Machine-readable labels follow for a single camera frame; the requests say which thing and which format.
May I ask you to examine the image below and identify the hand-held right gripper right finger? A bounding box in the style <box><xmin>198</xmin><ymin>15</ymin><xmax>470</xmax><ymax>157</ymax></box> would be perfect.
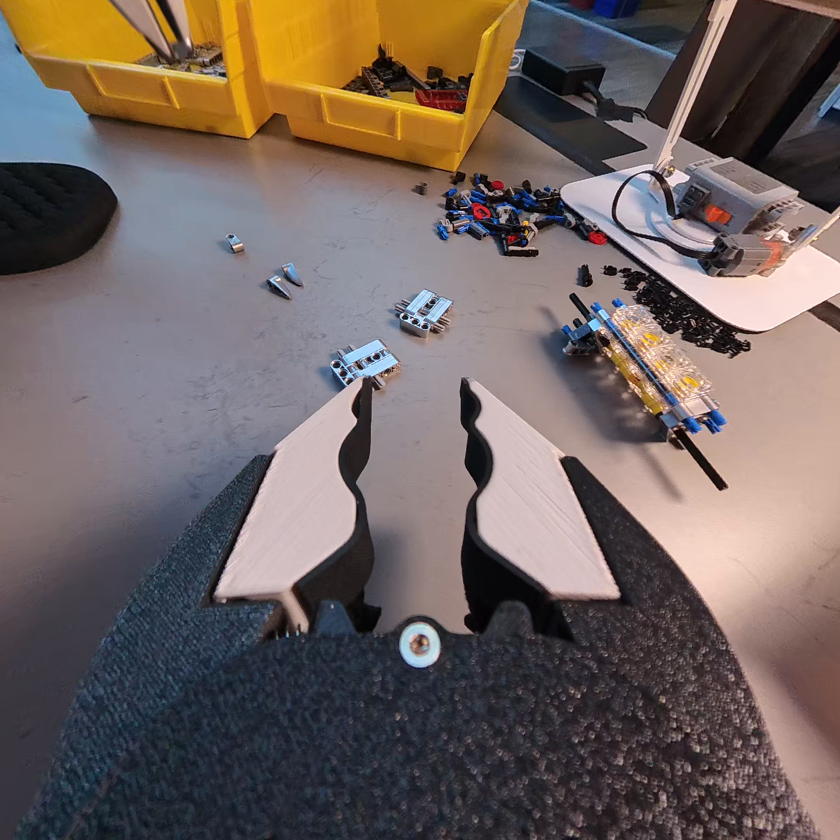
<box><xmin>460</xmin><ymin>380</ymin><xmax>626</xmax><ymax>634</ymax></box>

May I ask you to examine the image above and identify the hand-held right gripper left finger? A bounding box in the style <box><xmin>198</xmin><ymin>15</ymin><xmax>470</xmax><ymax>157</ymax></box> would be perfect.
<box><xmin>210</xmin><ymin>377</ymin><xmax>378</xmax><ymax>634</ymax></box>

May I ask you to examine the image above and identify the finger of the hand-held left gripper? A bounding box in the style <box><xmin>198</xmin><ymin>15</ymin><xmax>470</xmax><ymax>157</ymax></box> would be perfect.
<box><xmin>108</xmin><ymin>0</ymin><xmax>178</xmax><ymax>60</ymax></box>
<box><xmin>155</xmin><ymin>0</ymin><xmax>198</xmax><ymax>56</ymax></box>

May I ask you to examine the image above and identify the pile of grey building parts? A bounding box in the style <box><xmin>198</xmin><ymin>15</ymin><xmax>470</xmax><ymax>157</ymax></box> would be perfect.
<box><xmin>138</xmin><ymin>40</ymin><xmax>224</xmax><ymax>73</ymax></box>

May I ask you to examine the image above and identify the yellow bin with grey parts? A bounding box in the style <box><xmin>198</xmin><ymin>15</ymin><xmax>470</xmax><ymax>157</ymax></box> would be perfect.
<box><xmin>0</xmin><ymin>0</ymin><xmax>274</xmax><ymax>139</ymax></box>

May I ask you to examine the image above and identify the small grey beam assembly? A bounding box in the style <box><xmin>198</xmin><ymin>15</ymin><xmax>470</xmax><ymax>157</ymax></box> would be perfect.
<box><xmin>390</xmin><ymin>289</ymin><xmax>454</xmax><ymax>338</ymax></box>
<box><xmin>329</xmin><ymin>339</ymin><xmax>401</xmax><ymax>391</ymax></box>

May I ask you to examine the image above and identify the grey desk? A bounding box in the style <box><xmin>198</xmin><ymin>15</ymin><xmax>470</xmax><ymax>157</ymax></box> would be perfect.
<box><xmin>0</xmin><ymin>27</ymin><xmax>840</xmax><ymax>840</ymax></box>

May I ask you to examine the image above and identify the clear yellow gear assembly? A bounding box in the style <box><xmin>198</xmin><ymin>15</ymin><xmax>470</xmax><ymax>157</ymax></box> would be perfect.
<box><xmin>562</xmin><ymin>292</ymin><xmax>729</xmax><ymax>493</ymax></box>

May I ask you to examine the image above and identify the pile of black building parts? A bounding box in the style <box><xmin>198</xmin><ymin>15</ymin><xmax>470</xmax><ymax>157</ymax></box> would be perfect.
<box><xmin>344</xmin><ymin>46</ymin><xmax>471</xmax><ymax>112</ymax></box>

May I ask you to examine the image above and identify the yellow bin with black parts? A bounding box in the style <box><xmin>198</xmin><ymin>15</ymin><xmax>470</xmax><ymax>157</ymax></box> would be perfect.
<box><xmin>250</xmin><ymin>0</ymin><xmax>529</xmax><ymax>152</ymax></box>

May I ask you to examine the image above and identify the black dimpled pad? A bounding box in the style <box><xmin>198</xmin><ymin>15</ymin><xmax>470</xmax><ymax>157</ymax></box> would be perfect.
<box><xmin>0</xmin><ymin>162</ymin><xmax>119</xmax><ymax>275</ymax></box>

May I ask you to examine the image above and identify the pile of black pins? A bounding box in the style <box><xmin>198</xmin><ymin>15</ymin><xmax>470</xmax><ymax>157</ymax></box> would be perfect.
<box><xmin>578</xmin><ymin>263</ymin><xmax>752</xmax><ymax>358</ymax></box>

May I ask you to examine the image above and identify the pile of small coloured pieces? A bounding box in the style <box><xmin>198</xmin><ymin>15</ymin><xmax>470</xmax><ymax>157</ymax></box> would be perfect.
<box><xmin>414</xmin><ymin>168</ymin><xmax>611</xmax><ymax>257</ymax></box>

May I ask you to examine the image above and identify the grey toy motor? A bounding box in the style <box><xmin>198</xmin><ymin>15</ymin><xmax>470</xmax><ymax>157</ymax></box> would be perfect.
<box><xmin>696</xmin><ymin>224</ymin><xmax>821</xmax><ymax>277</ymax></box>

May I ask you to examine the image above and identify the black power adapter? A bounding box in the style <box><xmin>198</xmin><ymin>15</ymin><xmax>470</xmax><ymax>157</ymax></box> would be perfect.
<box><xmin>521</xmin><ymin>46</ymin><xmax>644</xmax><ymax>126</ymax></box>

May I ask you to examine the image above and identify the grey battery box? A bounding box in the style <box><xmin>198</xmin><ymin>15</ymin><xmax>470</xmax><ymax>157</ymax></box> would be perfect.
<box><xmin>683</xmin><ymin>158</ymin><xmax>802</xmax><ymax>235</ymax></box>

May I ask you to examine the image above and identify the black flat mat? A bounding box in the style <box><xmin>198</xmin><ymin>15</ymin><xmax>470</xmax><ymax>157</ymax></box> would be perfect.
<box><xmin>493</xmin><ymin>73</ymin><xmax>651</xmax><ymax>174</ymax></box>

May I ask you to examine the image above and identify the black office chair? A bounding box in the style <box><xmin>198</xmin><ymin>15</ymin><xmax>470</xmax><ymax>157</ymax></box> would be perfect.
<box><xmin>650</xmin><ymin>0</ymin><xmax>840</xmax><ymax>172</ymax></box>

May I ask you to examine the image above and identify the black motor cable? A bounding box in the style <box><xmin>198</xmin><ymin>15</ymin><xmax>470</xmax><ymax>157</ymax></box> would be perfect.
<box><xmin>611</xmin><ymin>168</ymin><xmax>716</xmax><ymax>257</ymax></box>

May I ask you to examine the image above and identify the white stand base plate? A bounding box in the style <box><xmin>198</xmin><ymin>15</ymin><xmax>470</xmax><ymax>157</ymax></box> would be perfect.
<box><xmin>561</xmin><ymin>0</ymin><xmax>840</xmax><ymax>333</ymax></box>

